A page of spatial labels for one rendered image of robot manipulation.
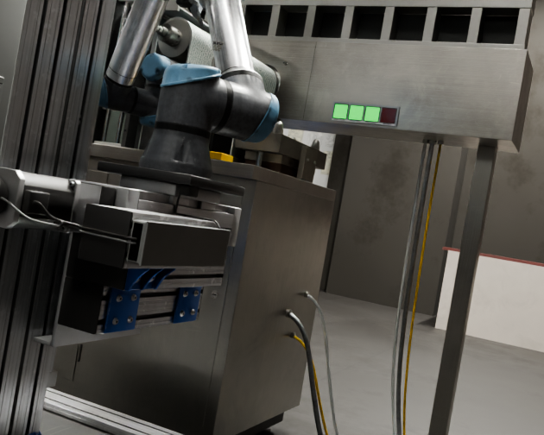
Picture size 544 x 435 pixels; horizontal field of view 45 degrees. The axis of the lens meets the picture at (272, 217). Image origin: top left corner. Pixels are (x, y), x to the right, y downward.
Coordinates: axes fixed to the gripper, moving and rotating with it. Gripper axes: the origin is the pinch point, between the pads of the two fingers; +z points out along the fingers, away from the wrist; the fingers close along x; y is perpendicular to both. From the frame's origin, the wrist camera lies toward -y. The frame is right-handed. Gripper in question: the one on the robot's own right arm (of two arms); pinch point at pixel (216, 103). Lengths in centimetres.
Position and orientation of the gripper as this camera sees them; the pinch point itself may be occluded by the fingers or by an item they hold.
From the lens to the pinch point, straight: 210.4
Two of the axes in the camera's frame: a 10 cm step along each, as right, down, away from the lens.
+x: -8.9, -1.5, 4.4
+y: 1.7, -9.9, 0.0
